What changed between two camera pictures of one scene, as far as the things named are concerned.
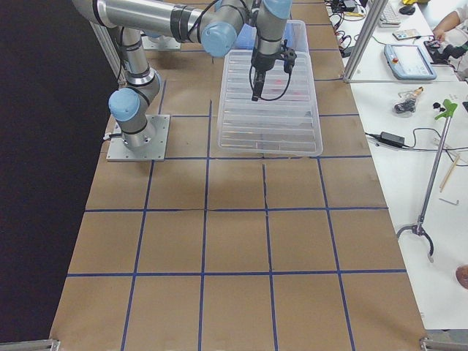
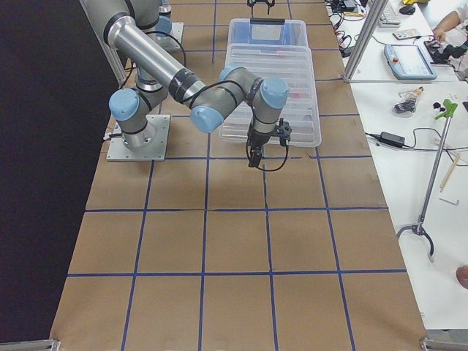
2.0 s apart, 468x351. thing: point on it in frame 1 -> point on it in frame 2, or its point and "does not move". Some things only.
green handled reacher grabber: x=448 y=110 does not move
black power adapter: x=392 y=139 does not move
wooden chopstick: x=450 y=171 does not move
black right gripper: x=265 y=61 -> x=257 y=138
